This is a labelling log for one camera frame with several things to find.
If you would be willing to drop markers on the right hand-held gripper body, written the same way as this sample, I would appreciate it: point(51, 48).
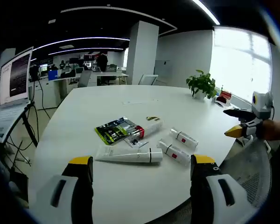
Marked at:
point(262, 107)

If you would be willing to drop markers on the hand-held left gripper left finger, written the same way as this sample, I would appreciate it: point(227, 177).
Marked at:
point(67, 198)

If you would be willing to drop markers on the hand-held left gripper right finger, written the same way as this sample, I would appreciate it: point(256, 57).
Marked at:
point(212, 198)

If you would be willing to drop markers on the small white skincare bottle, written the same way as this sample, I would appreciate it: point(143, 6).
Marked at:
point(184, 138)
point(172, 151)

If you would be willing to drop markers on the white skincare tube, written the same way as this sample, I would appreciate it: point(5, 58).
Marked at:
point(128, 155)

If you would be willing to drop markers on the green black skincare sachet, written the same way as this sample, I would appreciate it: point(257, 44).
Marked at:
point(112, 131)

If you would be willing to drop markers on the gold skincare sachet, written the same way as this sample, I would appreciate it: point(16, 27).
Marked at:
point(152, 118)

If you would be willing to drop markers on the small clear skincare sachet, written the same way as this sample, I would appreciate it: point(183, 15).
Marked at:
point(135, 141)

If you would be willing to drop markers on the white skincare bottle red collar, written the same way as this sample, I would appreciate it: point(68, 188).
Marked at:
point(151, 128)

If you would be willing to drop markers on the red white box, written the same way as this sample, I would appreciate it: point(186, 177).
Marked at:
point(224, 96)

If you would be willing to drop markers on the grey mesh office chair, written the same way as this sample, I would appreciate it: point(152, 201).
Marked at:
point(249, 168)

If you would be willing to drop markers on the bright window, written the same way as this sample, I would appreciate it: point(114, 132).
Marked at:
point(240, 65)

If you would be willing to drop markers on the potted green plant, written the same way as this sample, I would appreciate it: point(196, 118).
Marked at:
point(201, 84)

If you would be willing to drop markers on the white office chair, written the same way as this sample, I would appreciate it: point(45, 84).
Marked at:
point(147, 79)

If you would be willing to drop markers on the white monitor stand table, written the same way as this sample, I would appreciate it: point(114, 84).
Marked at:
point(4, 116)

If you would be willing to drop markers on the ceiling light strip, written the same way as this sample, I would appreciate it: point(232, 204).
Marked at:
point(206, 12)

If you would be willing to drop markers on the blue box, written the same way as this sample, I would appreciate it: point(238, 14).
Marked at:
point(52, 75)

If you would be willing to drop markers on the white office desk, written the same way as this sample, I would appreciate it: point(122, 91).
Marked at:
point(112, 74)

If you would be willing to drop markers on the black tripod camera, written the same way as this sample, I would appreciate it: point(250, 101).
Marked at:
point(34, 72)

